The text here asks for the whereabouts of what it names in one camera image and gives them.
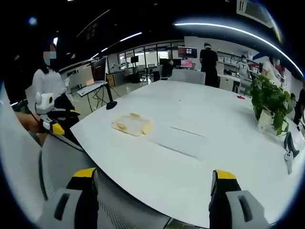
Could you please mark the long ceiling light strip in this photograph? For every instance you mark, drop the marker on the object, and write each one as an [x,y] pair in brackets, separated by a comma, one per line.
[238,29]

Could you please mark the black monitor on stand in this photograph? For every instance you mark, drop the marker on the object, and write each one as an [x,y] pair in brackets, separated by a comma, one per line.
[98,69]

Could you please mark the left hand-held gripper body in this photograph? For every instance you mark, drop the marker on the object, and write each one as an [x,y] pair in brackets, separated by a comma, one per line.
[45,102]

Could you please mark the ceiling air vent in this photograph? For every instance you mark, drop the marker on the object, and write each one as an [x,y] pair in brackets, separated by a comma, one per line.
[256,10]

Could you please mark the black desk mount pole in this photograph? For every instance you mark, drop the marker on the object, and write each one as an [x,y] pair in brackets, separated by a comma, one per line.
[110,100]

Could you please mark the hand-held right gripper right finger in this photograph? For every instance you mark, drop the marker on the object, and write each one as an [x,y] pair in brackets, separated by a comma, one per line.
[238,205]

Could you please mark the white office chair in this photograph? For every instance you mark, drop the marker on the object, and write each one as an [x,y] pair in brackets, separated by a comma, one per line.
[188,76]

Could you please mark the dark wall monitor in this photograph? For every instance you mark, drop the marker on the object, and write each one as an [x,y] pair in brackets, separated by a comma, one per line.
[187,52]

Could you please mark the grey mesh office chair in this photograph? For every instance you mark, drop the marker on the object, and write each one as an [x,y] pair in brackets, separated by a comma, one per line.
[107,195]

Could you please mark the green potted plant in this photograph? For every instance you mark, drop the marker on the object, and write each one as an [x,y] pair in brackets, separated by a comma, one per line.
[269,100]

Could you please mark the white laptop stand tray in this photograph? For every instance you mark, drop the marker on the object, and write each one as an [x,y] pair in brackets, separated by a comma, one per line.
[91,87]

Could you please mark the person's white clothing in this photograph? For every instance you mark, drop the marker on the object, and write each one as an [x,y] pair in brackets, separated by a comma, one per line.
[16,155]

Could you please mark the white hand-held controller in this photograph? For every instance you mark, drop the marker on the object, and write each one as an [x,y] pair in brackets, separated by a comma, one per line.
[288,162]

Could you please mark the clear yellow plastic buckle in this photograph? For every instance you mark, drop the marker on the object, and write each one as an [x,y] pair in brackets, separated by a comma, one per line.
[133,125]

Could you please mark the pink lit screen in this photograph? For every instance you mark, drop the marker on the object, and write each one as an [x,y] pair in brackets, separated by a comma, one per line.
[186,63]

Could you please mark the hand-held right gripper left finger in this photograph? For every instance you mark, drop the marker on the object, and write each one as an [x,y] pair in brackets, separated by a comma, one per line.
[71,202]

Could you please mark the small red object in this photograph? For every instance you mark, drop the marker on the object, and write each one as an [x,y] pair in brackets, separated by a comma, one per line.
[241,96]

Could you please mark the grey black gadget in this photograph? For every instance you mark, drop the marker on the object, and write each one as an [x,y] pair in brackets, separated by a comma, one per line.
[291,143]

